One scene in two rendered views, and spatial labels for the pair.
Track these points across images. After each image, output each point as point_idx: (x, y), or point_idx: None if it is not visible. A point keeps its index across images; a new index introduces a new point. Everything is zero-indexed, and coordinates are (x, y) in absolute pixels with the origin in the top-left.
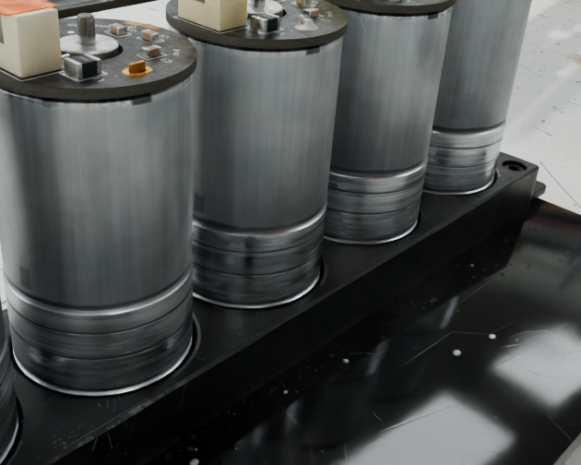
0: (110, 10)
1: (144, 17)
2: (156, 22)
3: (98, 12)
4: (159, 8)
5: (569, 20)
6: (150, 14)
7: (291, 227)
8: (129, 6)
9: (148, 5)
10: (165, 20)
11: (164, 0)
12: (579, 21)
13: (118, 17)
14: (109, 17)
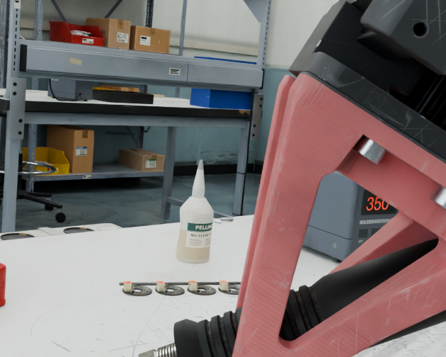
0: (72, 340)
1: (90, 346)
2: (97, 350)
3: (64, 341)
4: (102, 338)
5: (357, 354)
6: (95, 343)
7: None
8: (84, 336)
9: (96, 336)
10: (103, 348)
11: (107, 331)
12: (364, 355)
13: (76, 345)
14: (70, 346)
